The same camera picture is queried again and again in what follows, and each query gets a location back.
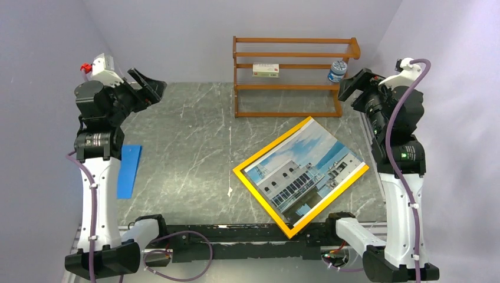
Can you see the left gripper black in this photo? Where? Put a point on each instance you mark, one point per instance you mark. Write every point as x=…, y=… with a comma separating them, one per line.
x=141, y=98

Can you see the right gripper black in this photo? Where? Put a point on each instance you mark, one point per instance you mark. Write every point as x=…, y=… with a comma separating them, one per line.
x=359, y=81

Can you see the building and sky photo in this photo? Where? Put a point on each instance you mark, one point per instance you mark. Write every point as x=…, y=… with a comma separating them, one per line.
x=308, y=168

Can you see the yellow wooden picture frame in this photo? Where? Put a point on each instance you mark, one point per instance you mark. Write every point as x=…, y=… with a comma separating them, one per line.
x=269, y=164

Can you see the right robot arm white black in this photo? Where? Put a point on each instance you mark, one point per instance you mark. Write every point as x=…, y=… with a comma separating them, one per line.
x=392, y=107

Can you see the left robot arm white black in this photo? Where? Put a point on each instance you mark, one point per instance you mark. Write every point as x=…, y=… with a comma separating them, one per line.
x=97, y=150

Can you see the white blue jar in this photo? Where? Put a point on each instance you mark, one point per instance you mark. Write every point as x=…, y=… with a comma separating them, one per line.
x=337, y=71

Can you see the orange wooden shelf rack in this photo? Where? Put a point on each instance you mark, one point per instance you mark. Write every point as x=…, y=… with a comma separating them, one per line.
x=304, y=64

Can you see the blue plastic board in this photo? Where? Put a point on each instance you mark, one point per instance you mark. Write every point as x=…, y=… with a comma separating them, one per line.
x=130, y=159

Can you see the white red medicine box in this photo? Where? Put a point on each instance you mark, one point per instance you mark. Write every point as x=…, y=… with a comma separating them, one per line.
x=265, y=70

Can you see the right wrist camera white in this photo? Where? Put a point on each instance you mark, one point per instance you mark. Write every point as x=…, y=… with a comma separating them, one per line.
x=407, y=74

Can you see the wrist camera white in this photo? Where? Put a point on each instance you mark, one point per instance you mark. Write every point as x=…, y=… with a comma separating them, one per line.
x=101, y=69
x=407, y=74

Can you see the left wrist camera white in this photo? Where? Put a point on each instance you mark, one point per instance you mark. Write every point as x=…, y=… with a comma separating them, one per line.
x=101, y=69

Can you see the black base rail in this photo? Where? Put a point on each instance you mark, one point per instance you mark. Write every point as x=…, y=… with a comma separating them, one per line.
x=242, y=241

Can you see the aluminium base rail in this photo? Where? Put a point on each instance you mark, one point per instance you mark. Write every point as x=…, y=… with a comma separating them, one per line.
x=104, y=251

